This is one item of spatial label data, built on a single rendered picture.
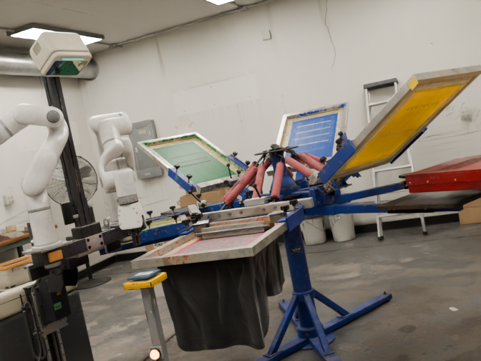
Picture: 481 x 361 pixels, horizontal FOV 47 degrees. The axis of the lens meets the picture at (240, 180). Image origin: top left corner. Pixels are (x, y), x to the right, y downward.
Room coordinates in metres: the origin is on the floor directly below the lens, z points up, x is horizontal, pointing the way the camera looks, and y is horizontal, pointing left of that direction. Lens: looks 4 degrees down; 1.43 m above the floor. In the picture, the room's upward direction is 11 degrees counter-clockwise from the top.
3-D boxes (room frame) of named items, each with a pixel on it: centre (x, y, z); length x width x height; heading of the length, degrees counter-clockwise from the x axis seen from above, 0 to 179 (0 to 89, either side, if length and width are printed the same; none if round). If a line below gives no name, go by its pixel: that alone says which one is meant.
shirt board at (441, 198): (3.14, -0.68, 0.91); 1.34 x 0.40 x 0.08; 38
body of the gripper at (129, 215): (2.21, 0.45, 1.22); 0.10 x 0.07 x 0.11; 68
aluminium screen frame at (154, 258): (2.69, 0.13, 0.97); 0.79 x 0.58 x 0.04; 158
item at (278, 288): (2.56, -0.04, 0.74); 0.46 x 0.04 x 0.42; 158
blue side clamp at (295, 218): (2.81, -0.22, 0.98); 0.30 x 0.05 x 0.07; 158
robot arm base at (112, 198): (2.73, 0.62, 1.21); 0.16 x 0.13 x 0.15; 55
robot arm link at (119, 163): (2.73, 0.60, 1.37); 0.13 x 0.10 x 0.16; 107
